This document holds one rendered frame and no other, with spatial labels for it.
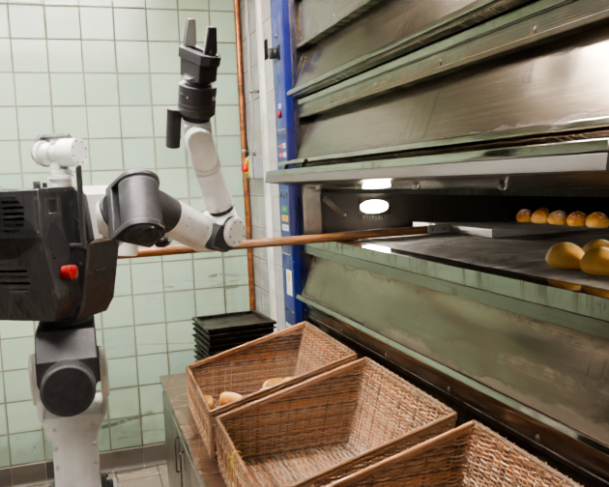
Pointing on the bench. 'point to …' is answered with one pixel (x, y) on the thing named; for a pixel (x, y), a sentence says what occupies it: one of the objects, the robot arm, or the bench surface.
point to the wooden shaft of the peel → (288, 241)
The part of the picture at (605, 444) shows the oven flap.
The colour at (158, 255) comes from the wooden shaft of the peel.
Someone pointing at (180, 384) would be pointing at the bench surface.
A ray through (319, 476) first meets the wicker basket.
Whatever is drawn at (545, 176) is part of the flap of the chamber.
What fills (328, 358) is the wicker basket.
